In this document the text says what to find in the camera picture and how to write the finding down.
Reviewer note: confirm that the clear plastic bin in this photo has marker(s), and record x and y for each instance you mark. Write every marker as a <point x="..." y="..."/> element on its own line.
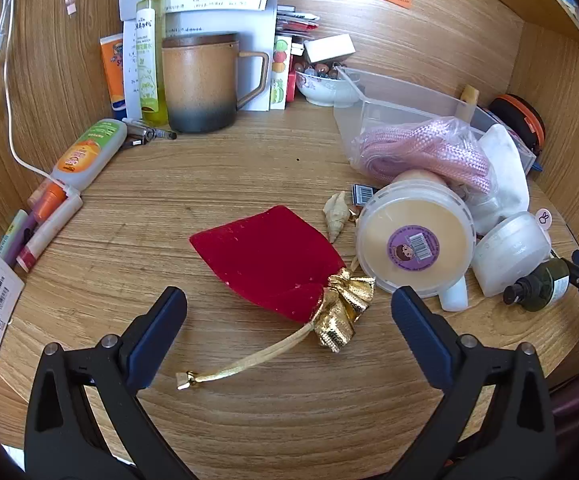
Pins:
<point x="399" y="95"/>

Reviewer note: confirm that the black orange zipper case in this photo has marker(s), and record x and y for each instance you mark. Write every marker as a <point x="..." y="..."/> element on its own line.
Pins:
<point x="524" y="120"/>

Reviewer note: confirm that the white red lip balm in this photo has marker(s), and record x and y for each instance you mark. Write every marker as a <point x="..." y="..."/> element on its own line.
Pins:
<point x="44" y="237"/>

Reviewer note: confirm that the beige seashell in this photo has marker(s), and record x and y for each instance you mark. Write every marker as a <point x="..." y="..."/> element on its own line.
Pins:
<point x="337" y="215"/>

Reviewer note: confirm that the white bowl of beads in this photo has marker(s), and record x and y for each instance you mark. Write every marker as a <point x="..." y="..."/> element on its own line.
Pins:
<point x="322" y="91"/>

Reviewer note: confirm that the orange lip balm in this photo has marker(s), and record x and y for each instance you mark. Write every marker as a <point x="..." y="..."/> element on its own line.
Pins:
<point x="49" y="200"/>

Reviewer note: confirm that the brown ceramic mug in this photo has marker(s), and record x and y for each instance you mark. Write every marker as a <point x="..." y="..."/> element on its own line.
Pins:
<point x="197" y="85"/>

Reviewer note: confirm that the wooden desktop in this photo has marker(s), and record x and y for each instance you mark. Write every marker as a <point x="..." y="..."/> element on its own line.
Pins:
<point x="219" y="170"/>

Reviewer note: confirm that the yellow slime tub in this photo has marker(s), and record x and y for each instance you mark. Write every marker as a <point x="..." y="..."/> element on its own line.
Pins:
<point x="414" y="225"/>

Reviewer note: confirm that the stack of booklets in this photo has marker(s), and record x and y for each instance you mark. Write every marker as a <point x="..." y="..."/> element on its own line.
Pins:
<point x="294" y="25"/>

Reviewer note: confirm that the small white bottle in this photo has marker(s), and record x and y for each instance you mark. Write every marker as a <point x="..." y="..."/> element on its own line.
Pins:
<point x="453" y="297"/>

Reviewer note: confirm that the white tube orange label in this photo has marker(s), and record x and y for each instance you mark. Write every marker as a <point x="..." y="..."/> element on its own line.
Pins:
<point x="87" y="152"/>

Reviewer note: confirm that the frosted white round jar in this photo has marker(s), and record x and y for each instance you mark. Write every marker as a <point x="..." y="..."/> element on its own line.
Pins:
<point x="507" y="255"/>

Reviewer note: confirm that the small white box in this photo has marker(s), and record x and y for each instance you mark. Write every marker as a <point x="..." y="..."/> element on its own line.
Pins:
<point x="329" y="49"/>

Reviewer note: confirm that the fruit printed box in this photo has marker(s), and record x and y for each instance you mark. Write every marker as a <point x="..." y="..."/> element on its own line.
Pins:
<point x="278" y="77"/>

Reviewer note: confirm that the small yellow bottle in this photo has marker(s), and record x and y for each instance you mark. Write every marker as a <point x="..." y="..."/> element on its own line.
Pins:
<point x="469" y="96"/>

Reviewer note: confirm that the dark green spray bottle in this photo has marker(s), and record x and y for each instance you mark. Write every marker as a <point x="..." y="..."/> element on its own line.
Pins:
<point x="544" y="282"/>

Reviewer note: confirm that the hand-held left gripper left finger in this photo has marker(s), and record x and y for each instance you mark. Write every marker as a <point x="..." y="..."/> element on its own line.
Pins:
<point x="162" y="327"/>

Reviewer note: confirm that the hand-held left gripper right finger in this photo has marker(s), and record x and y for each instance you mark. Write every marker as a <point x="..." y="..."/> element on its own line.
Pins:
<point x="417" y="332"/>

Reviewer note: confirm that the pink rabbit tag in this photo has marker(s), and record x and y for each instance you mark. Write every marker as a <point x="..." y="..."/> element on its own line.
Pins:
<point x="543" y="218"/>

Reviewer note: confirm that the blue barcode card pack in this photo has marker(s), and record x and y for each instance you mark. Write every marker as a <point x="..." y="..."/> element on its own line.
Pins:
<point x="364" y="193"/>

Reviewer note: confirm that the yellow green spray bottle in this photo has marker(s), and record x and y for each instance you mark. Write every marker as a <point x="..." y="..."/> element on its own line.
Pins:
<point x="150" y="60"/>

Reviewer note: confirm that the orange sunscreen tube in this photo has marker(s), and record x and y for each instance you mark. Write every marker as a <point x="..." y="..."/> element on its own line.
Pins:
<point x="113" y="75"/>

